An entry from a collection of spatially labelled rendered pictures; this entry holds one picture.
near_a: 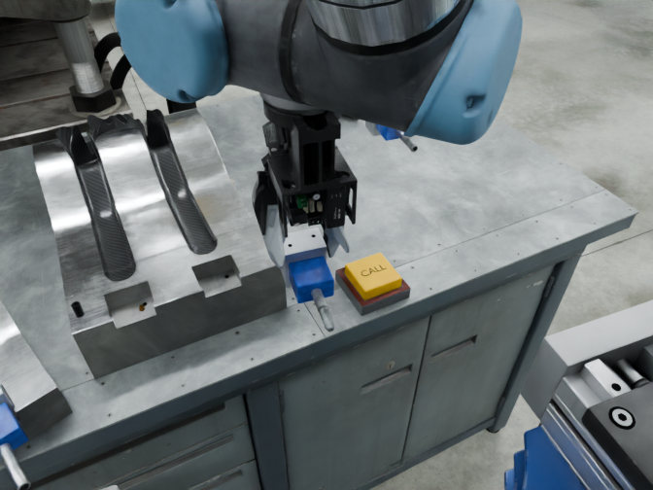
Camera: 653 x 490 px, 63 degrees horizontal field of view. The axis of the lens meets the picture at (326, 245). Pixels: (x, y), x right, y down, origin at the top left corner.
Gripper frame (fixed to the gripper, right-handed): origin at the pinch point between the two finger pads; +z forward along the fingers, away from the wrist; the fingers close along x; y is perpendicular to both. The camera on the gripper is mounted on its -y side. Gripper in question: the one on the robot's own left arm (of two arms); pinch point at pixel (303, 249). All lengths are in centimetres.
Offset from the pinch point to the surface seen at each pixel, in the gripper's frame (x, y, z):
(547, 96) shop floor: 187, -181, 94
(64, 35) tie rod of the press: -30, -76, -1
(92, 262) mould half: -25.2, -12.2, 6.4
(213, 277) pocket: -10.6, -7.4, 8.7
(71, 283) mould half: -27.5, -8.8, 6.1
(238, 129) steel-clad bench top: 1, -55, 15
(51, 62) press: -40, -107, 16
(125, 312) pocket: -21.8, -4.5, 8.8
